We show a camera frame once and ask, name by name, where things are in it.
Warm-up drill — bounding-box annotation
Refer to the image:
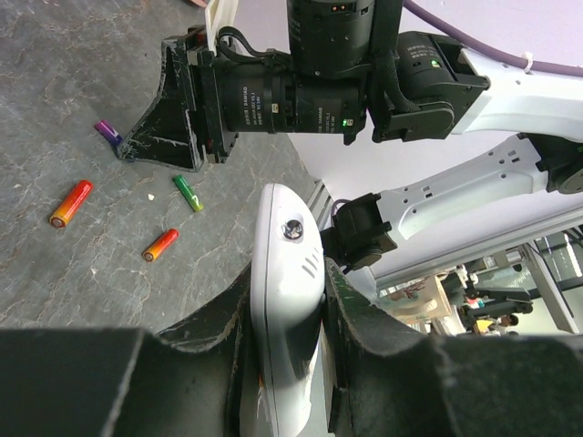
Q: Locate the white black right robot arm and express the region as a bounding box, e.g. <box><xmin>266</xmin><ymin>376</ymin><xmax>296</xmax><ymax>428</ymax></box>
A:
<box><xmin>114</xmin><ymin>1</ymin><xmax>582</xmax><ymax>271</ymax></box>

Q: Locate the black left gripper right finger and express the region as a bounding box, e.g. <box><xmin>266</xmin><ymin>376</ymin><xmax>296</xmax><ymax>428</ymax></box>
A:
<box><xmin>322</xmin><ymin>259</ymin><xmax>582</xmax><ymax>436</ymax></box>

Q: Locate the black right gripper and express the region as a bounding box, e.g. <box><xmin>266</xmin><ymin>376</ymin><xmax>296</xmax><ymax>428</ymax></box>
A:
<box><xmin>116</xmin><ymin>25</ymin><xmax>239</xmax><ymax>172</ymax></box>

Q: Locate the green battery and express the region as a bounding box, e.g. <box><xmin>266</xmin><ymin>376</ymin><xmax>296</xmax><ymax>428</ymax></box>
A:
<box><xmin>172</xmin><ymin>175</ymin><xmax>204</xmax><ymax>212</ymax></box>

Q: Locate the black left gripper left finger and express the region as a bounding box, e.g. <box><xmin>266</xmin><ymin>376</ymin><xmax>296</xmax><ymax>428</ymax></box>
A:
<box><xmin>1</xmin><ymin>269</ymin><xmax>259</xmax><ymax>436</ymax></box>

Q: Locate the purple blue battery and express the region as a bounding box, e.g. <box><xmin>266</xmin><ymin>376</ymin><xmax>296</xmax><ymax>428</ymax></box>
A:
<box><xmin>94</xmin><ymin>120</ymin><xmax>123</xmax><ymax>147</ymax></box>

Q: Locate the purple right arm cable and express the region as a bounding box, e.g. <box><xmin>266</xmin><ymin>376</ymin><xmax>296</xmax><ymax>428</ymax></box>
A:
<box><xmin>403</xmin><ymin>0</ymin><xmax>583</xmax><ymax>78</ymax></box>

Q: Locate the aluminium frame post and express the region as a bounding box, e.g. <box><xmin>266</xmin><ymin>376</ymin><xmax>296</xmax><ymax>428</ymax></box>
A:
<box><xmin>375</xmin><ymin>206</ymin><xmax>582</xmax><ymax>290</ymax></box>

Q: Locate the orange red battery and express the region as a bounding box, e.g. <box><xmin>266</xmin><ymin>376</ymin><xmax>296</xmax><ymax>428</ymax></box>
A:
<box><xmin>142</xmin><ymin>229</ymin><xmax>179</xmax><ymax>262</ymax></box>
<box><xmin>49</xmin><ymin>179</ymin><xmax>93</xmax><ymax>229</ymax></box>

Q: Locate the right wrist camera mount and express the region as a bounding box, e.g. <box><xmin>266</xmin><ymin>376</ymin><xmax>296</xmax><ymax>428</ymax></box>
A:
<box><xmin>204</xmin><ymin>0</ymin><xmax>239</xmax><ymax>54</ymax></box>

